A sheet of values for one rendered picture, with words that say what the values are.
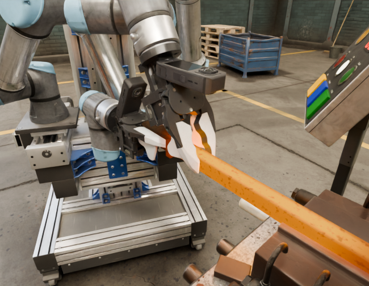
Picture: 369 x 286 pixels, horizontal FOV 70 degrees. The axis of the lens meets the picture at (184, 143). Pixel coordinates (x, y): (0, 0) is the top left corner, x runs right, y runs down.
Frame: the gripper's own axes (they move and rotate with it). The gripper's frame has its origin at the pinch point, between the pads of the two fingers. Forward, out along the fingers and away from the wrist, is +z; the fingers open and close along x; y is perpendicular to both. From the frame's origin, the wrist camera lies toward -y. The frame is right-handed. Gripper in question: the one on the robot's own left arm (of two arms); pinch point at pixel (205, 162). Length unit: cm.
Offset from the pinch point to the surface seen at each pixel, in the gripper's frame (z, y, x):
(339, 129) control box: 6.8, -4.6, -39.7
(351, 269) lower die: 12.6, -20.3, 2.7
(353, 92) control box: -1.1, -9.8, -40.0
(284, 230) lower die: 9.0, -13.7, 2.9
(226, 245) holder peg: 14.6, 0.1, 1.6
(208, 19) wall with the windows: -273, 519, -620
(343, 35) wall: -88, 269, -863
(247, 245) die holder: 13.7, -4.9, 1.4
